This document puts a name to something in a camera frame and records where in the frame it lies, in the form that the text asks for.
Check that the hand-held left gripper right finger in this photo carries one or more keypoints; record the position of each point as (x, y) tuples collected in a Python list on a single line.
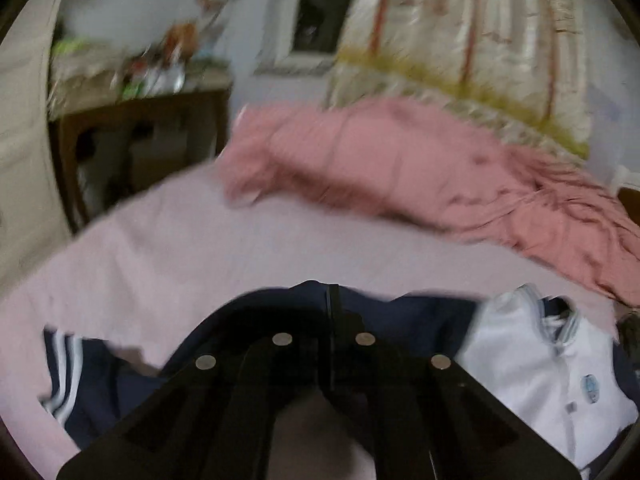
[(361, 360)]

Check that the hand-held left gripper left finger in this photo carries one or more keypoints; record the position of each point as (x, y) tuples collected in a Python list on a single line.
[(300, 360)]

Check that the navy white-striped garment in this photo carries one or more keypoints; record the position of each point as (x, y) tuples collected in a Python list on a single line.
[(425, 317)]

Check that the pink quilt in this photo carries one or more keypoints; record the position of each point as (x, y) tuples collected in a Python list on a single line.
[(400, 170)]

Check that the wooden side table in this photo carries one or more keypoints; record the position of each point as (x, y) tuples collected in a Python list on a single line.
[(150, 106)]

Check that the wooden headboard with white trim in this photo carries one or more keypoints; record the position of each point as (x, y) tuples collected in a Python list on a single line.
[(629, 197)]

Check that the pile of assorted small items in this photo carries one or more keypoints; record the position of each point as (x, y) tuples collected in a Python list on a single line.
[(165, 55)]

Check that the tree-print curtain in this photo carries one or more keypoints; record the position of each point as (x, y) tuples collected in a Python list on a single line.
[(450, 35)]

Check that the white wardrobe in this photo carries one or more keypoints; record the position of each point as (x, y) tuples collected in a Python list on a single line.
[(25, 135)]

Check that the dark window with white frame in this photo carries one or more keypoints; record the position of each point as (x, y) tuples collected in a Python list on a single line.
[(325, 10)]

